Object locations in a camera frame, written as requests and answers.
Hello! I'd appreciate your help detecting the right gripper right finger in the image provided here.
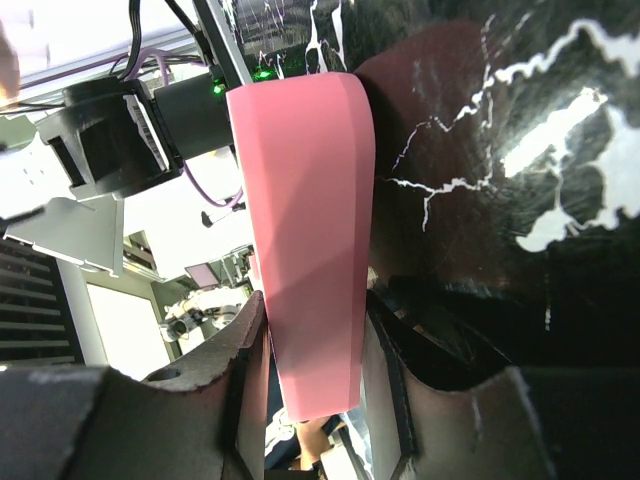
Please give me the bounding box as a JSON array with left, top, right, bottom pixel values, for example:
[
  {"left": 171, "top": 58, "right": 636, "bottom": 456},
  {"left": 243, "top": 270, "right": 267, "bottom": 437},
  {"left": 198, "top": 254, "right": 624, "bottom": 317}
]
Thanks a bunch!
[{"left": 364, "top": 291, "right": 555, "bottom": 479}]

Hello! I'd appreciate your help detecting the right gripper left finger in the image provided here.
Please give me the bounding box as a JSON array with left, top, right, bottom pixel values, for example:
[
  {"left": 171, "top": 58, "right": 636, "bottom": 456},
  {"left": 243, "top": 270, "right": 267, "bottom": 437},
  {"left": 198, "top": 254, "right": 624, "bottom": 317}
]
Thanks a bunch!
[{"left": 1, "top": 292, "right": 265, "bottom": 479}]

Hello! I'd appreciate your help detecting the pink triangular power socket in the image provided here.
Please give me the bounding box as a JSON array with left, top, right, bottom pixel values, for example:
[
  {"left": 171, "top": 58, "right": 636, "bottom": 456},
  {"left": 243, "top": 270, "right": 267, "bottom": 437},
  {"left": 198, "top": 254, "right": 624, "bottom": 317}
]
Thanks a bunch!
[{"left": 227, "top": 72, "right": 375, "bottom": 422}]

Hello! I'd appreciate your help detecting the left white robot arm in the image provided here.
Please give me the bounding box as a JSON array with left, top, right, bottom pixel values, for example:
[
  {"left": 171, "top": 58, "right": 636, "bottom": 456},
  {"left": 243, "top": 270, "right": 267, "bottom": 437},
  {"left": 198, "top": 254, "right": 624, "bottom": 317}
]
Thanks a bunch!
[{"left": 1, "top": 74, "right": 233, "bottom": 276}]

